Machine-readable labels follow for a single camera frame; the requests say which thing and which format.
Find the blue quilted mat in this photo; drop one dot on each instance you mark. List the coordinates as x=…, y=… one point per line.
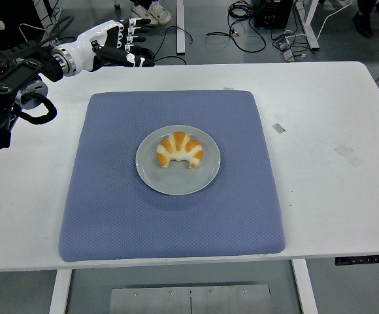
x=111, y=196

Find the white table leg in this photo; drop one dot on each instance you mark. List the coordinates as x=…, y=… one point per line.
x=59, y=294
x=305, y=291

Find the grey round plate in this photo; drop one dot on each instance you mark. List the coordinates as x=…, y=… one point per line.
x=176, y=181

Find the black table control panel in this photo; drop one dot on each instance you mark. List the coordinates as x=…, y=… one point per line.
x=366, y=259

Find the black equipment box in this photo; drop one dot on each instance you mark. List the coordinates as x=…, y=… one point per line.
x=271, y=14

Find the large clear tape piece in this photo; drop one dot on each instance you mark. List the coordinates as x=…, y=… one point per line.
x=348, y=155

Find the small clear tape piece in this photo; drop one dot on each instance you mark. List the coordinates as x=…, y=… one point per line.
x=278, y=128

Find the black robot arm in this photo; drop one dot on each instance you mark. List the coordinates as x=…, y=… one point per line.
x=0, y=81

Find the white desk leg bar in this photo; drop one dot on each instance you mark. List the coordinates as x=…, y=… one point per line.
x=180, y=29

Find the person's foot in black shoe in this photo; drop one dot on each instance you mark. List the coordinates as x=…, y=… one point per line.
x=362, y=24

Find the golden croissant bread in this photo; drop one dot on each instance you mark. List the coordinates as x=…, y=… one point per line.
x=179, y=144

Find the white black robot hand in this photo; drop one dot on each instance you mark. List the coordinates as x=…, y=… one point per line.
x=88, y=39

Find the person's foot in white shoe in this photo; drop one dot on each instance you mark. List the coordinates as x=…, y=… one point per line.
x=140, y=13
x=161, y=13

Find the white desk leg frame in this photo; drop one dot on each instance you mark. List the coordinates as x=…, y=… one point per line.
x=311, y=29

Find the grey power adapter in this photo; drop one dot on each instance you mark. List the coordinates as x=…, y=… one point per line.
x=289, y=55
x=281, y=43

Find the black chair caster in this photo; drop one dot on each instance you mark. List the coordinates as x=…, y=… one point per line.
x=117, y=5

